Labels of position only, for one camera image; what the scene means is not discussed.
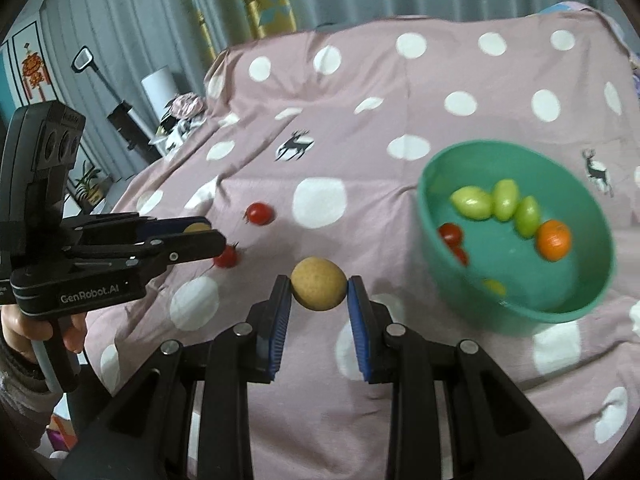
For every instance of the small tan fruit back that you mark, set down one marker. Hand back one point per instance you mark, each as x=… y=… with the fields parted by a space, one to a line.
x=197 y=227

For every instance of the grey sleeve forearm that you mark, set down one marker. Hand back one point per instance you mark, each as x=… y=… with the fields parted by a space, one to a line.
x=25 y=396

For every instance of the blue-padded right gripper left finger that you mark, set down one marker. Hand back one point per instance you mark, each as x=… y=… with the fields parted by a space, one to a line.
x=248 y=351

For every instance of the small red tomato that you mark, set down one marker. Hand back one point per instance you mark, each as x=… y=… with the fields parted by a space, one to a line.
x=229 y=258
x=259 y=214
x=451 y=234

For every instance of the large red tomato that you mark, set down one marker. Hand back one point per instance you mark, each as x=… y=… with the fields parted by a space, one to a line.
x=461 y=254

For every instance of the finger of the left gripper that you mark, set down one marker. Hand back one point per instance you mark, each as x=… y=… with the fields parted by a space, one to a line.
x=153 y=256
x=175 y=224

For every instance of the orange tangerine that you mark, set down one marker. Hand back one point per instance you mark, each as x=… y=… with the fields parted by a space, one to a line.
x=553 y=240

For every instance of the person's left hand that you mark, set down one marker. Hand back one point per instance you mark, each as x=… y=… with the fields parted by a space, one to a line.
x=19 y=332

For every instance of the pink polka dot cloth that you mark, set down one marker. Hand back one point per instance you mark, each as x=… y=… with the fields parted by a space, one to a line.
x=333 y=131

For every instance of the potted green plant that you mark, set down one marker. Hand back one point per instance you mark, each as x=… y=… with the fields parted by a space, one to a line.
x=87 y=186

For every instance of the small red tomato back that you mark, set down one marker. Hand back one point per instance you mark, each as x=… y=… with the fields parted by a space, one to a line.
x=259 y=214

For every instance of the tan round fruit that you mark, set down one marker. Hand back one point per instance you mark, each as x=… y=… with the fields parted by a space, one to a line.
x=318 y=284

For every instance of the black stand with mirror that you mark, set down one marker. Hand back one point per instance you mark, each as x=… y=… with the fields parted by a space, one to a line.
x=124 y=118

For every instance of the green fruit right in bowl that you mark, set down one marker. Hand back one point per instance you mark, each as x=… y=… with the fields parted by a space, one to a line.
x=527 y=217

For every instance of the crumpled floral cloth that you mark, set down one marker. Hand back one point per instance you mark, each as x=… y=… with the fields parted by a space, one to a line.
x=183 y=114

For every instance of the large green round fruit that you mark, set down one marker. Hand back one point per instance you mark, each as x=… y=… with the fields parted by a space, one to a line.
x=495 y=287

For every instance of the green fruit left in bowl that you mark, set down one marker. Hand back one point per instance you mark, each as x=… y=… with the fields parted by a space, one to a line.
x=472 y=202

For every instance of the green plastic bowl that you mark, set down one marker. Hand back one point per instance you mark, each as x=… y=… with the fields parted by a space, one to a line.
x=538 y=292

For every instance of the grey pleated curtain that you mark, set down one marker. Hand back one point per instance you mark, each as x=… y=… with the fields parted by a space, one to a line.
x=131 y=39

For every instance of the green fruit in bowl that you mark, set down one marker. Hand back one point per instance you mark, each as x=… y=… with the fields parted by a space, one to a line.
x=527 y=217
x=505 y=196
x=472 y=202

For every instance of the green fruit middle in bowl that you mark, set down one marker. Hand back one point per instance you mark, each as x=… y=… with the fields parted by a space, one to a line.
x=505 y=196

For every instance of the red Chinese knot decoration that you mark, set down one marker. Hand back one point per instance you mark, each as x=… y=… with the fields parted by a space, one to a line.
x=35 y=76

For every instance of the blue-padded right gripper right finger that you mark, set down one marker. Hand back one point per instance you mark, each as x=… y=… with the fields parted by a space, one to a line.
x=495 y=432

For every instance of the white cylinder lamp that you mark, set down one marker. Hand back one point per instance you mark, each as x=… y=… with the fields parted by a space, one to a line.
x=160 y=88

